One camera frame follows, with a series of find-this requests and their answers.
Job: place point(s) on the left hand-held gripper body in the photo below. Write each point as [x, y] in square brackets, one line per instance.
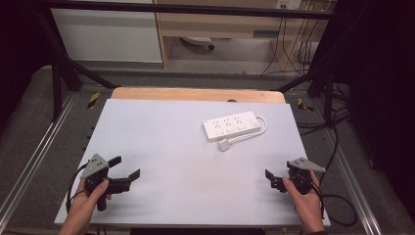
[94, 164]

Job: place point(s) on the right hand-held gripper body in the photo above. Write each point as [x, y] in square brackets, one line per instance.
[301, 173]

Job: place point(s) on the person's right hand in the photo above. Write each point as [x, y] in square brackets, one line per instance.
[308, 205]

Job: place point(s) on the person's left hand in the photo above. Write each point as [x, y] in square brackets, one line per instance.
[81, 205]

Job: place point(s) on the white power plug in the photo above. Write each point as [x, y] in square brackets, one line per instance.
[224, 144]

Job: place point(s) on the white power strip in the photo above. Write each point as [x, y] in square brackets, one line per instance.
[231, 125]

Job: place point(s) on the yellow black tape marker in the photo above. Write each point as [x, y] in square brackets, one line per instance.
[303, 105]
[93, 100]

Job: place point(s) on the light wooden table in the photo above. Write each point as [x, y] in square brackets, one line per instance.
[195, 94]

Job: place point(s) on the black curtain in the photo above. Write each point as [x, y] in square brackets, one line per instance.
[18, 49]
[381, 81]

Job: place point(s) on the white cabinet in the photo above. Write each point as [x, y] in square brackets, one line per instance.
[107, 34]

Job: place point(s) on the white device under desk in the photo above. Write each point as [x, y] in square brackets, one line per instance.
[197, 40]

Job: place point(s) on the light wooden desk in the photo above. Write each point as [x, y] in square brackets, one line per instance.
[212, 24]

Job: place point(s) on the aluminium floor rail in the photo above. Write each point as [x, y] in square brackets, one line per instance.
[345, 163]
[39, 147]

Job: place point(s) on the black metal frame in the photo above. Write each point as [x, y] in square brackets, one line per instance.
[182, 8]

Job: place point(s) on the white wall socket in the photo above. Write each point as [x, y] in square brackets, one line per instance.
[288, 4]

